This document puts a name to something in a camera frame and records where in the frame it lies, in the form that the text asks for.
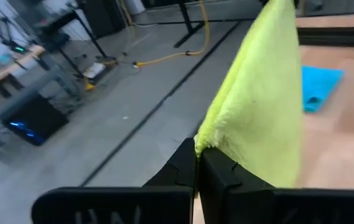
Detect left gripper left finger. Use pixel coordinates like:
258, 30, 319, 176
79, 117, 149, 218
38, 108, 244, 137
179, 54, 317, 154
142, 138, 198, 189

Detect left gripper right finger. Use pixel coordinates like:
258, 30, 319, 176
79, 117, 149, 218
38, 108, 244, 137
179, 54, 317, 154
198, 147, 277, 224

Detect lime green microfiber towel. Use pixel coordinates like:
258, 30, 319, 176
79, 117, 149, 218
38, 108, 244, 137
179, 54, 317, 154
194, 0, 304, 189

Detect teal blue microfiber towel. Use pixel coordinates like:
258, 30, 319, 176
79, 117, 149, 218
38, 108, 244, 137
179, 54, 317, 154
300, 65, 345, 113

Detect white box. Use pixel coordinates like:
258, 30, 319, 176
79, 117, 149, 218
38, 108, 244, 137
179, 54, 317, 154
83, 62, 106, 78

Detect black computer tower blue lights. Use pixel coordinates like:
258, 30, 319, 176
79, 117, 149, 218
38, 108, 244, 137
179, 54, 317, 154
0, 93, 70, 147

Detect black desk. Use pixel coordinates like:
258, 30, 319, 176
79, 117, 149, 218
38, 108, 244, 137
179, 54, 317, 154
36, 9, 118, 78

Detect long yellow extension cable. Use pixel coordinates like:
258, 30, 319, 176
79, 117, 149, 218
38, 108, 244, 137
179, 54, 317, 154
83, 0, 212, 93

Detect black desk leg frame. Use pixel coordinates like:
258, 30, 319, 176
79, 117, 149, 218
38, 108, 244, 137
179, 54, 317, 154
173, 0, 205, 49

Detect black aluminium table frame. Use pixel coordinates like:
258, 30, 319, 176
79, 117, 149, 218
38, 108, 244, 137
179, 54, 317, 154
296, 26, 354, 48

